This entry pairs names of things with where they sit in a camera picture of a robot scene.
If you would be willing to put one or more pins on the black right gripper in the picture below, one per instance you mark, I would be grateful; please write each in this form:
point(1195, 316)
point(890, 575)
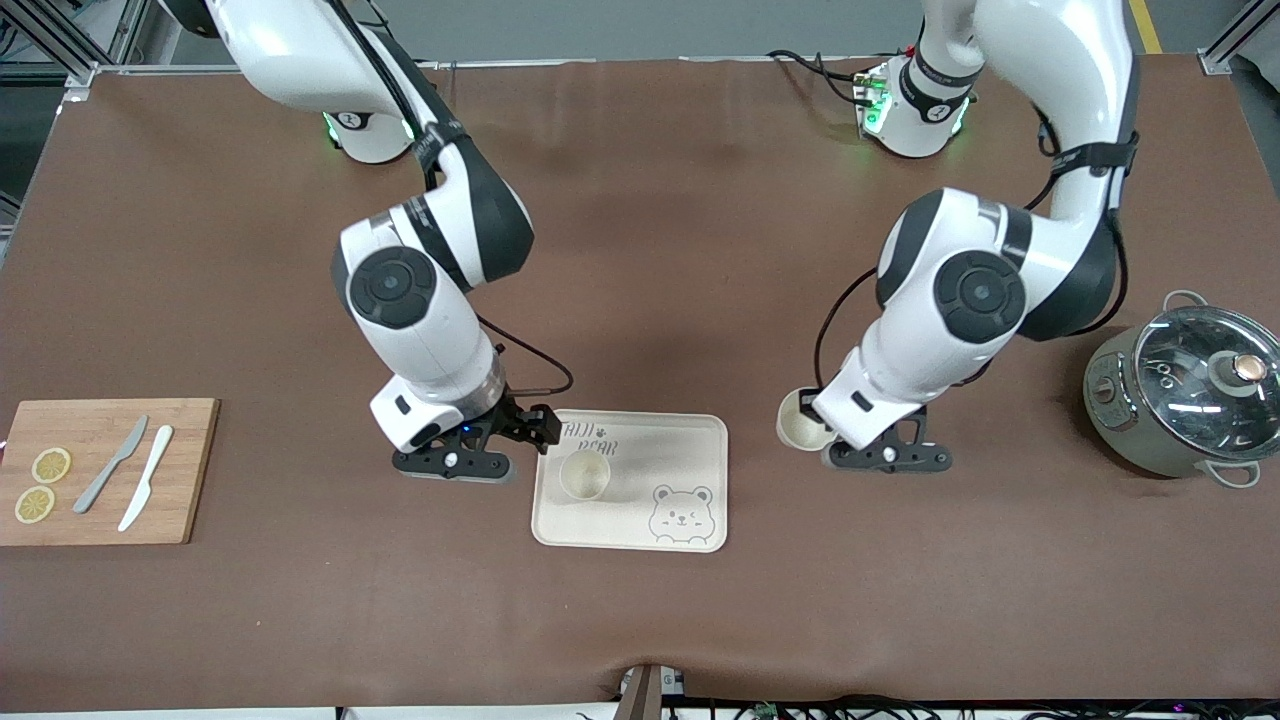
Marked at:
point(516, 421)

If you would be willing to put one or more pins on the white paper cup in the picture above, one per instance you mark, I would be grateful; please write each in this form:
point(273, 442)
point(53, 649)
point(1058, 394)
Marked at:
point(795, 430)
point(585, 475)

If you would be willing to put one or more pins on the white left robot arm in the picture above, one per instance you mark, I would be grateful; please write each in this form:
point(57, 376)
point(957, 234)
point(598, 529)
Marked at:
point(1050, 60)

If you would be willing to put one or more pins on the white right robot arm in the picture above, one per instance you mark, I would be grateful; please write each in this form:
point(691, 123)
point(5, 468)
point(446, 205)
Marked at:
point(420, 330)

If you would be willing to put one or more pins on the cream tray with bear print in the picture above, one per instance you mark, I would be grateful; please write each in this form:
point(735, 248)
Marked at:
point(630, 520)

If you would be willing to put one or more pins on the grey-green electric cooking pot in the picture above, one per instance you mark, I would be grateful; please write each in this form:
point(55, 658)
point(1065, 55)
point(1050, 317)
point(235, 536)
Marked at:
point(1120, 430)

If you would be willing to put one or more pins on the bamboo cutting board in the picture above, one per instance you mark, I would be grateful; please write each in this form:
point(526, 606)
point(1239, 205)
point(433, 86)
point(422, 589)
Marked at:
point(190, 470)

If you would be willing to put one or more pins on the glass pot lid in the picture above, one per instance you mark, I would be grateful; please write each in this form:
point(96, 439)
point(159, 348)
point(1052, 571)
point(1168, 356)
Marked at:
point(1180, 390)

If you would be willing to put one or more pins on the white plastic knife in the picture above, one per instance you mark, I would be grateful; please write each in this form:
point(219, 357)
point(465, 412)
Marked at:
point(150, 470)

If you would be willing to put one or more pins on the grey plastic knife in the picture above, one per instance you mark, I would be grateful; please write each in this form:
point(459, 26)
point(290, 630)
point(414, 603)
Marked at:
point(110, 470)

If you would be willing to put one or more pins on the lemon slice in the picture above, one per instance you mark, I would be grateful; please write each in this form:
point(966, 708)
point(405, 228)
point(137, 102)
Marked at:
point(35, 505)
point(51, 465)

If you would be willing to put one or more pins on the aluminium camera post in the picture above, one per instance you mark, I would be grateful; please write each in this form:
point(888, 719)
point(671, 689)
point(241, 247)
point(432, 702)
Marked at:
point(645, 695)

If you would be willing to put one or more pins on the aluminium frame profile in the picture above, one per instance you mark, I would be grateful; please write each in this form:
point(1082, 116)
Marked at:
point(80, 75)
point(1215, 62)

